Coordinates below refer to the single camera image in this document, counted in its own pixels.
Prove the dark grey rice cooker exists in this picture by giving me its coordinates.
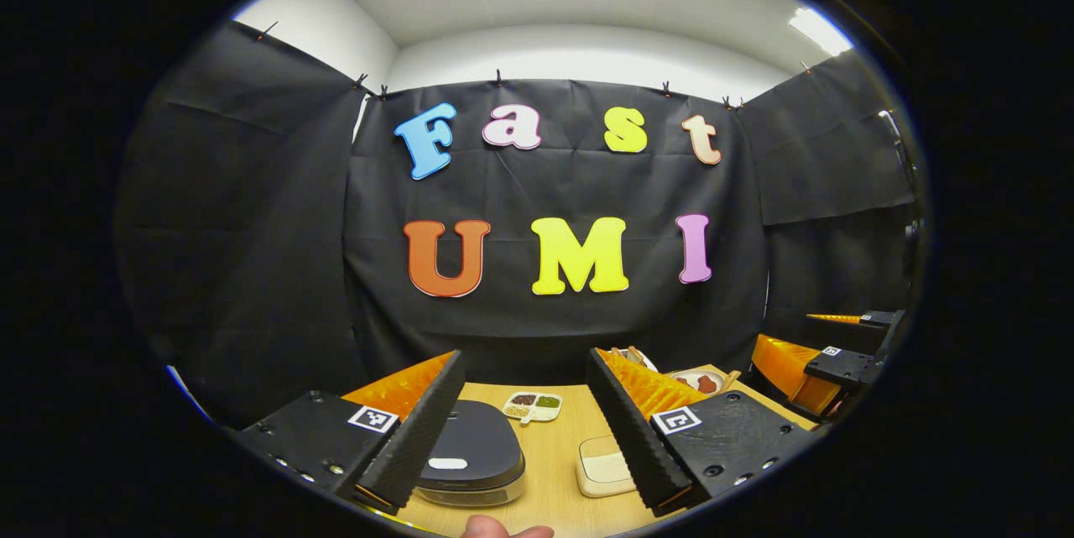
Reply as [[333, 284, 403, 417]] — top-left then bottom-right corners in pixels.
[[415, 400, 527, 508]]

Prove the cream rice box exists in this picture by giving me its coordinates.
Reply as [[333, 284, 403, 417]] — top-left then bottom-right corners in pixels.
[[576, 435, 639, 499]]

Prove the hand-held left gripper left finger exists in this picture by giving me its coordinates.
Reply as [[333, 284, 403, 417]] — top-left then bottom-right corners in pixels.
[[235, 349, 467, 514]]

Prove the black backdrop cloth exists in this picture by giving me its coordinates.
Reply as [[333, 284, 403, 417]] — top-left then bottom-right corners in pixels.
[[113, 20, 924, 430]]

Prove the white divided bean dish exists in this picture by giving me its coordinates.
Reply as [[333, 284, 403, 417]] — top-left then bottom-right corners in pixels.
[[502, 391, 563, 424]]

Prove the small white plate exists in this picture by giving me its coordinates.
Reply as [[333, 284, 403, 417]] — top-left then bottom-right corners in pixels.
[[667, 368, 727, 396]]

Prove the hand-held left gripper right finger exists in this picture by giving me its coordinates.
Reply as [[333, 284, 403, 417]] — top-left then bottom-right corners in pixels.
[[585, 347, 819, 518]]

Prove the small ceiling light panel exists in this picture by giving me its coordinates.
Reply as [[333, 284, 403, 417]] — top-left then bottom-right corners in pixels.
[[789, 7, 855, 58]]

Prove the metal stand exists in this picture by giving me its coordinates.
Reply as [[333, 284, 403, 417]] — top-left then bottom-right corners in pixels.
[[877, 108, 924, 237]]

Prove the white toaster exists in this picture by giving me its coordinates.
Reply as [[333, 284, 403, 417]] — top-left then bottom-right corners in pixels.
[[608, 345, 660, 373]]

